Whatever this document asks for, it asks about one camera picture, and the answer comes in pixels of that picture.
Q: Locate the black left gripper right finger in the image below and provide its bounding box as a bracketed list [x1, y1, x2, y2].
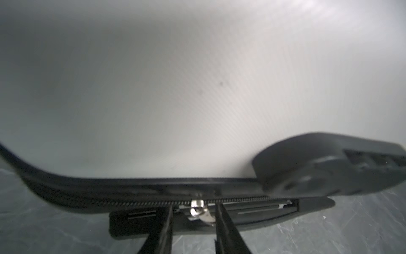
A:
[215, 203, 251, 254]

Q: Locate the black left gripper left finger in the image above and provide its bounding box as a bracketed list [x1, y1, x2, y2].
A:
[137, 206, 173, 254]

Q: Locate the white hard-shell suitcase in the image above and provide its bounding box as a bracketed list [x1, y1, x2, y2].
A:
[1, 1, 406, 238]

